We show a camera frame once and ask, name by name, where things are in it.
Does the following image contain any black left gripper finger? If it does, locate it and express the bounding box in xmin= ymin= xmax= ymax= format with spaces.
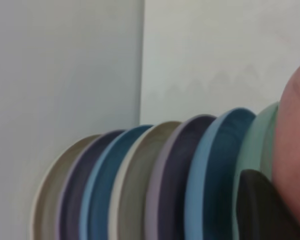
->
xmin=236 ymin=169 xmax=300 ymax=240

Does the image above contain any pink round plate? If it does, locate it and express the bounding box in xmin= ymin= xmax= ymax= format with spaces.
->
xmin=271 ymin=57 xmax=300 ymax=220

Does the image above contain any blue round plate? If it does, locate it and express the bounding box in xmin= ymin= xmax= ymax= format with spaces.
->
xmin=184 ymin=107 xmax=257 ymax=240
xmin=79 ymin=124 xmax=155 ymax=240

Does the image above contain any green round plate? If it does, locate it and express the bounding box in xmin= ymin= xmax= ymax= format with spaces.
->
xmin=231 ymin=101 xmax=281 ymax=240

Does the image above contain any purple round plate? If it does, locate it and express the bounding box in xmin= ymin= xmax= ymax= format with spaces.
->
xmin=56 ymin=129 xmax=127 ymax=240
xmin=144 ymin=114 xmax=217 ymax=240

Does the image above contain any beige round plate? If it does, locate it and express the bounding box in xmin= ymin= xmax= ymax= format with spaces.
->
xmin=108 ymin=120 xmax=182 ymax=240
xmin=29 ymin=133 xmax=103 ymax=240

